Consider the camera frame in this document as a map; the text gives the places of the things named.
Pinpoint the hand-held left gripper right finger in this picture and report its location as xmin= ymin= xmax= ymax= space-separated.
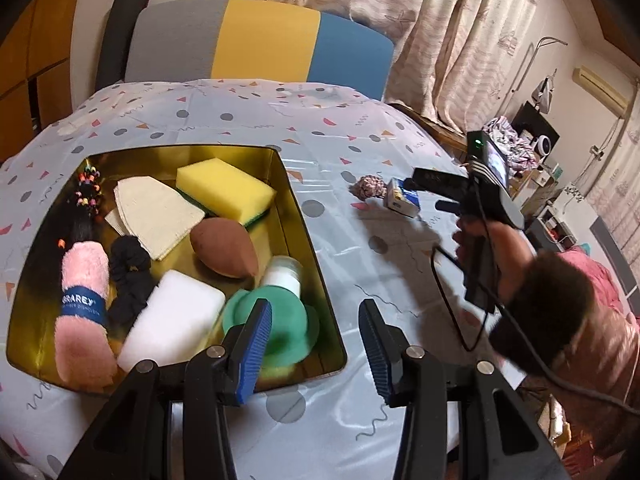
xmin=359 ymin=299 xmax=571 ymax=480

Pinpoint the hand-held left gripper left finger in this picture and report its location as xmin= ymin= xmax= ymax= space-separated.
xmin=59 ymin=299 xmax=273 ymax=480

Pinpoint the small blue white box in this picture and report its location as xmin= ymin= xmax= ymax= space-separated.
xmin=384 ymin=177 xmax=421 ymax=219

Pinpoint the pink knitted ball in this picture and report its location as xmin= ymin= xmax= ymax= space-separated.
xmin=350 ymin=174 xmax=386 ymax=201

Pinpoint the small white bottle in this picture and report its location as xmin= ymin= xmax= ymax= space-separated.
xmin=260 ymin=255 xmax=304 ymax=298

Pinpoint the white foam block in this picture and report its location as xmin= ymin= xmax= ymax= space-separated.
xmin=116 ymin=269 xmax=227 ymax=373

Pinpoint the brown egg-shaped sponge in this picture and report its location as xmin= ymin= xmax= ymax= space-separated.
xmin=190 ymin=216 xmax=261 ymax=278

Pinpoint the black scrunchie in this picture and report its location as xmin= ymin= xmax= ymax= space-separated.
xmin=107 ymin=235 xmax=153 ymax=333

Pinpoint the yellow green sponge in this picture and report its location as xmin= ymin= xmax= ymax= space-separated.
xmin=176 ymin=157 xmax=278 ymax=227

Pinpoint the pink fluffy cloth roll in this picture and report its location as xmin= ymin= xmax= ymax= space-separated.
xmin=54 ymin=241 xmax=118 ymax=390

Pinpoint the black hairbrush with coloured beads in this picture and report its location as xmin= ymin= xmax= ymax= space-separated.
xmin=57 ymin=157 xmax=103 ymax=251

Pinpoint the gold tin box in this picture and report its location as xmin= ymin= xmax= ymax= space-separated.
xmin=6 ymin=144 xmax=348 ymax=393

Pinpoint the person's right hand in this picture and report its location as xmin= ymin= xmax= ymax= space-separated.
xmin=452 ymin=220 xmax=543 ymax=311

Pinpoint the white shelf unit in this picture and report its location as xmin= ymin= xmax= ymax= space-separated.
xmin=530 ymin=200 xmax=576 ymax=251

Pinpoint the pile of clothes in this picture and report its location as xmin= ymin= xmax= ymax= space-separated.
xmin=482 ymin=116 xmax=536 ymax=168

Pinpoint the printed white tablecloth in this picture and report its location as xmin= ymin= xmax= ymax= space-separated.
xmin=0 ymin=79 xmax=481 ymax=480

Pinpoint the patterned beige curtain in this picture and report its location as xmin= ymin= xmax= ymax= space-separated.
xmin=585 ymin=105 xmax=640 ymax=301
xmin=265 ymin=0 xmax=548 ymax=133

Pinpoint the dark grey panel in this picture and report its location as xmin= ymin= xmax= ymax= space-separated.
xmin=590 ymin=215 xmax=640 ymax=297

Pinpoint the grey yellow blue chair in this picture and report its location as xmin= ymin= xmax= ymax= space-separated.
xmin=124 ymin=0 xmax=396 ymax=106

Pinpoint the wooden wardrobe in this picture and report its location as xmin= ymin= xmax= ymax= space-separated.
xmin=0 ymin=0 xmax=91 ymax=161

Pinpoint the wall air conditioner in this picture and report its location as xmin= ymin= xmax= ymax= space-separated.
xmin=572 ymin=66 xmax=631 ymax=113

